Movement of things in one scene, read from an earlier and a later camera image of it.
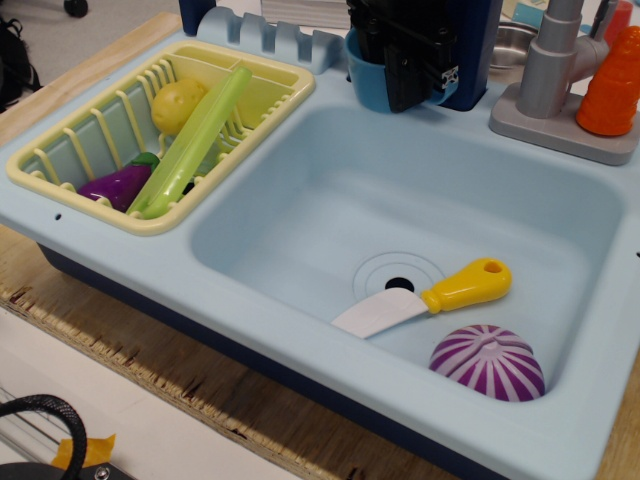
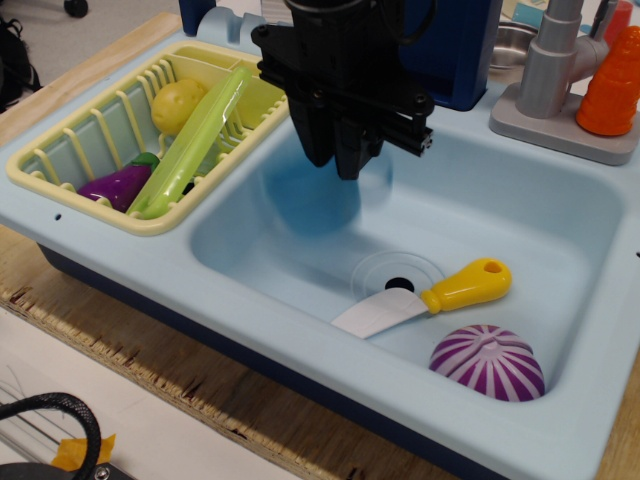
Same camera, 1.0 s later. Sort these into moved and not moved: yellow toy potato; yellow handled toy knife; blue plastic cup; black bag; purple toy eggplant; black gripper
Moved: black gripper; blue plastic cup
Not moved: yellow toy potato; yellow handled toy knife; purple toy eggplant; black bag
